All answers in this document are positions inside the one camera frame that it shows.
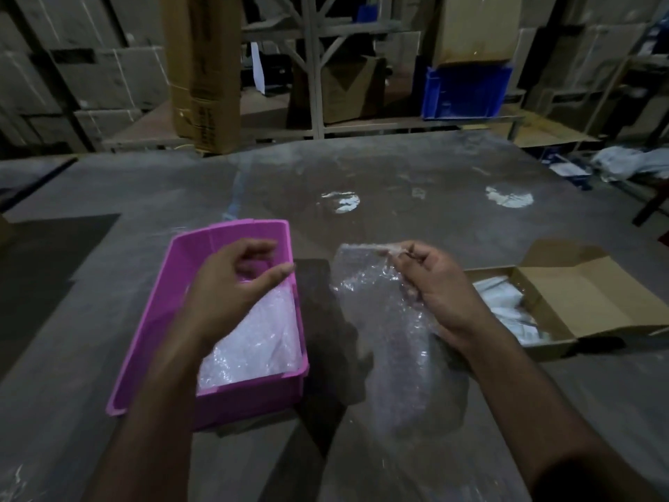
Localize metal frame table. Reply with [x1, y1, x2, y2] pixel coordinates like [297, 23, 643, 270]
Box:
[590, 54, 669, 147]

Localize grey metal storage rack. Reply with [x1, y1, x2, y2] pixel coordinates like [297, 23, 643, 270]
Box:
[104, 0, 526, 150]

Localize person's right hand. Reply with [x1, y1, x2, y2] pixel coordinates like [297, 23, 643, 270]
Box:
[390, 241, 495, 356]

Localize flat cardboard sheet with tape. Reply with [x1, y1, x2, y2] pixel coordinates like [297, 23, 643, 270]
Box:
[432, 0, 523, 68]

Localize open brown carton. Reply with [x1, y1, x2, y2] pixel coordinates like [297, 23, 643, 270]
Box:
[321, 56, 387, 125]

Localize small brown cardboard box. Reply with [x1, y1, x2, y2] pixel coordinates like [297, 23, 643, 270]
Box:
[463, 238, 669, 361]

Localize pink plastic bin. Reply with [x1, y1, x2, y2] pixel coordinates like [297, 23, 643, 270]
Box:
[106, 219, 310, 432]

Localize tall narrow cardboard carton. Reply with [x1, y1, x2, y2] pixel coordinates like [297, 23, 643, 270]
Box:
[159, 0, 244, 155]

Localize blue and white product box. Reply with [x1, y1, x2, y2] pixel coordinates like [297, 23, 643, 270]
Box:
[548, 159, 594, 192]

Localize clear bubble wrap sheet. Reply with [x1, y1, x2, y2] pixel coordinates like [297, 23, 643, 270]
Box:
[332, 241, 445, 434]

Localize flattened printed cardboard sheet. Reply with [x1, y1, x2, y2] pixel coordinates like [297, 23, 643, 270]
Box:
[489, 107, 602, 149]

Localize person's left hand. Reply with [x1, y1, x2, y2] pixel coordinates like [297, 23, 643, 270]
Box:
[180, 238, 296, 351]

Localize white plastic bag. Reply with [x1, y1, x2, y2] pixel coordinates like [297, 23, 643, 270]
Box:
[590, 146, 669, 183]

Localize bubble items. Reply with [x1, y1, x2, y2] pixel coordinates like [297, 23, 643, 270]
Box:
[496, 307, 553, 347]

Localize pile of bubble wrap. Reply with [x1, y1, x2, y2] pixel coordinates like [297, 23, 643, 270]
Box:
[197, 279, 304, 395]

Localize person's right forearm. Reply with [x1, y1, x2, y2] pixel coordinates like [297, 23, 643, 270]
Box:
[459, 328, 628, 487]

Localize white paper sheet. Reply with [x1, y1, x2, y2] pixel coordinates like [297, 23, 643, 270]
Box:
[250, 42, 268, 95]

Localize person's left forearm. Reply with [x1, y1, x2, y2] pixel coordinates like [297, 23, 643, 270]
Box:
[86, 318, 210, 502]

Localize blue plastic crate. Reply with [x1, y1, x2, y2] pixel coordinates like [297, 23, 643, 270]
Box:
[422, 65, 514, 121]

